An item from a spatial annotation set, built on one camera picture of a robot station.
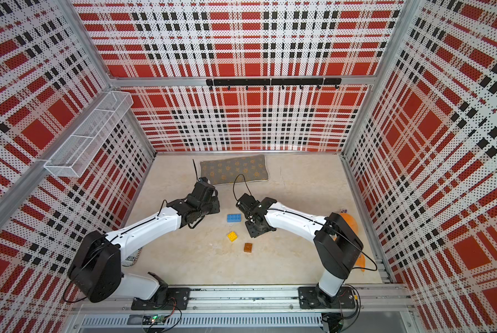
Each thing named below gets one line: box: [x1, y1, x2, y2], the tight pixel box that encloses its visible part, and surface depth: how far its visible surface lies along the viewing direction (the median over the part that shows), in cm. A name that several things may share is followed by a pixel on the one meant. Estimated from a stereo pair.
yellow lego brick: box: [226, 231, 239, 243], surface depth 90 cm
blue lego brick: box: [226, 213, 243, 223], surface depth 95 cm
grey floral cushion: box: [199, 154, 270, 185], surface depth 110 cm
